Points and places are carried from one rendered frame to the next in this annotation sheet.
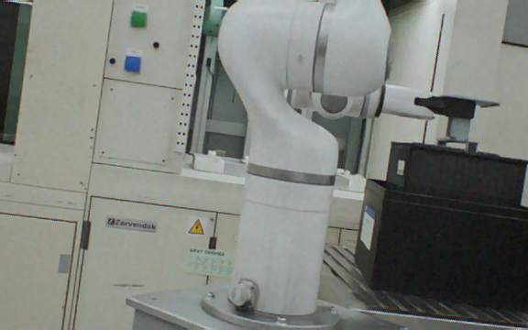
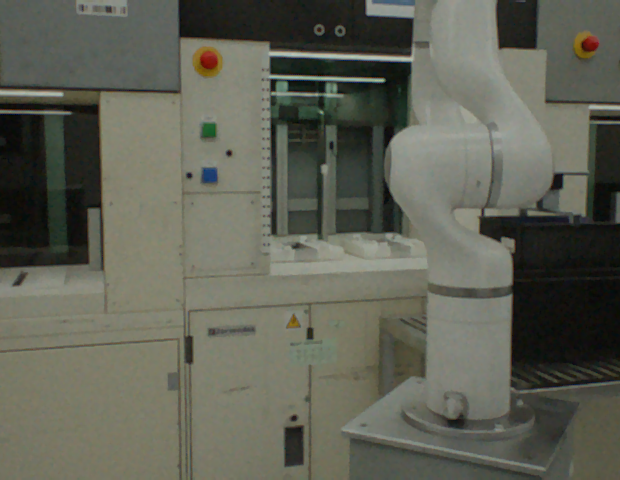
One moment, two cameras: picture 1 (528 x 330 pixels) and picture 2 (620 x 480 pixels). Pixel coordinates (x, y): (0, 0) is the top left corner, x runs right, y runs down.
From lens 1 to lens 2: 0.37 m
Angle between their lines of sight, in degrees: 10
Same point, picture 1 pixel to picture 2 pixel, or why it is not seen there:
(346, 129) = (367, 188)
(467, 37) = not seen: hidden behind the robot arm
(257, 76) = (438, 205)
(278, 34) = (455, 164)
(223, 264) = (322, 351)
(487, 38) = (532, 100)
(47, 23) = (118, 148)
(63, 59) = (141, 181)
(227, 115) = not seen: hidden behind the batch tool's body
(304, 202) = (498, 314)
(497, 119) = not seen: hidden behind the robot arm
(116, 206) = (215, 316)
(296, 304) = (500, 407)
